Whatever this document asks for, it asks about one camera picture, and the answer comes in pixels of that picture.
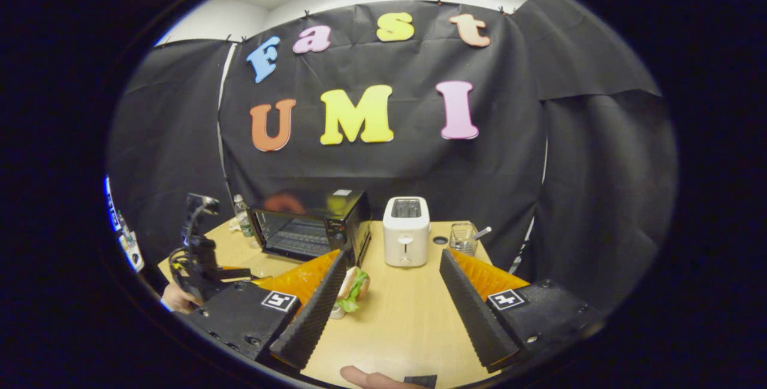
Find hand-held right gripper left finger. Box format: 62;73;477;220
180;249;348;372

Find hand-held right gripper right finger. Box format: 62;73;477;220
439;249;603;373

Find black electric oven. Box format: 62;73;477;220
247;188;373;267

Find clear glass cup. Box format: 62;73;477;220
449;222;479;257

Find clear plastic water bottle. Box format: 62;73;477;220
232;194;256;239

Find white toaster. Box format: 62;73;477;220
382;197;431;268

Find sandwich with lettuce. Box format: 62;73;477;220
334;267;371;313

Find black backdrop cloth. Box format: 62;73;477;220
107;0;679;312

